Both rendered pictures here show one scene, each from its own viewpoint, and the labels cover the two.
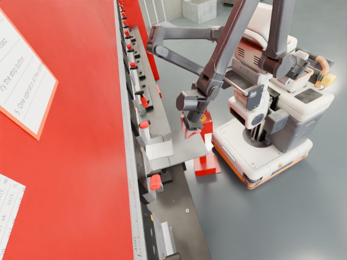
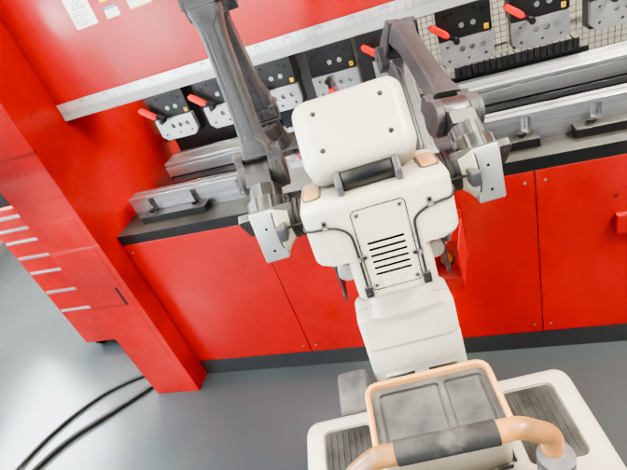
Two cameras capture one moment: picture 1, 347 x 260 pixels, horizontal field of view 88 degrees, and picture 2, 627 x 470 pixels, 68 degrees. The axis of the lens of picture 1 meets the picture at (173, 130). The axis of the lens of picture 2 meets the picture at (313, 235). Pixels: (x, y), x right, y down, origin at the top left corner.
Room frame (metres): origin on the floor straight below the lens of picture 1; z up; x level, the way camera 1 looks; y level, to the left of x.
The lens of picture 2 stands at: (1.02, -1.34, 1.64)
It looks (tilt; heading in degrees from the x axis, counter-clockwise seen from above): 32 degrees down; 113
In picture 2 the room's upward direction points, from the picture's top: 21 degrees counter-clockwise
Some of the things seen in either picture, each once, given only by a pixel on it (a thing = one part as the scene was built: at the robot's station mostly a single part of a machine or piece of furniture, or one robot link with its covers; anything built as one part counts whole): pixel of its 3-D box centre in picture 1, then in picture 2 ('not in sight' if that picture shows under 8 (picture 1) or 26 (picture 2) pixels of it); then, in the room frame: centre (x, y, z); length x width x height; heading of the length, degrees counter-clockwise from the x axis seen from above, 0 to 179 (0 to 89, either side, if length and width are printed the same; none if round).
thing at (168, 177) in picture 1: (161, 157); not in sight; (0.54, 0.10, 0.89); 0.30 x 0.05 x 0.03; 2
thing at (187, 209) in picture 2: not in sight; (175, 211); (-0.10, 0.08, 0.89); 0.30 x 0.05 x 0.03; 2
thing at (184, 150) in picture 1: (175, 146); (301, 170); (0.50, 0.01, 1.00); 0.26 x 0.18 x 0.01; 92
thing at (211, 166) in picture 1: (206, 162); not in sight; (0.88, -0.23, 0.06); 0.25 x 0.20 x 0.12; 84
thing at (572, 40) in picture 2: not in sight; (513, 56); (1.25, 0.59, 1.02); 0.44 x 0.06 x 0.04; 2
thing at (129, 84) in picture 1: (123, 91); (335, 67); (0.67, 0.16, 1.26); 0.15 x 0.09 x 0.17; 2
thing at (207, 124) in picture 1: (198, 116); (428, 250); (0.88, -0.20, 0.75); 0.20 x 0.16 x 0.18; 174
